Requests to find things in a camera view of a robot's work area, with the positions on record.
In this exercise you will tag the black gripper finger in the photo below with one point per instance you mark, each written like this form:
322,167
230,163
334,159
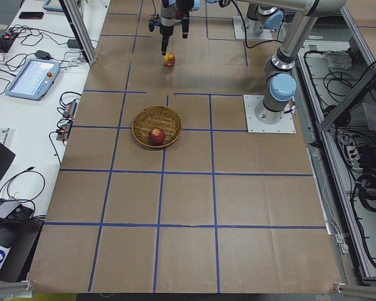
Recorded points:
167,21
185,24

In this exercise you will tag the black smartphone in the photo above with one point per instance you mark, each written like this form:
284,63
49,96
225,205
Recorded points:
31,15

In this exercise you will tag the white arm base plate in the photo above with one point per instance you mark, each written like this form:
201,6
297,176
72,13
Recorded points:
259,120
252,30

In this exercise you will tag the woven wicker basket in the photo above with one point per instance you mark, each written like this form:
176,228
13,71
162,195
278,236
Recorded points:
157,116

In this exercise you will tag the black power adapter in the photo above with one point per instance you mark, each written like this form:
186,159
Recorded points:
42,55

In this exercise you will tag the aluminium frame post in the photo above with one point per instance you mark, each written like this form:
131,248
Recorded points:
75,20

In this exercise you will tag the dark red apple in basket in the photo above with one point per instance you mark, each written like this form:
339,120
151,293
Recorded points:
156,136

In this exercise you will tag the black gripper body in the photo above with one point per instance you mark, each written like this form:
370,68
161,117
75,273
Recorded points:
167,30

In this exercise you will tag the red yellow apple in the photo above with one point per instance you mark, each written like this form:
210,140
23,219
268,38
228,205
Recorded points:
169,59

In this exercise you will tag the blue teach pendant tablet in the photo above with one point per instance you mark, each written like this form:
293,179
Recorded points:
34,80

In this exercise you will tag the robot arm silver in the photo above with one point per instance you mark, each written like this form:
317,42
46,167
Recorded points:
262,19
281,86

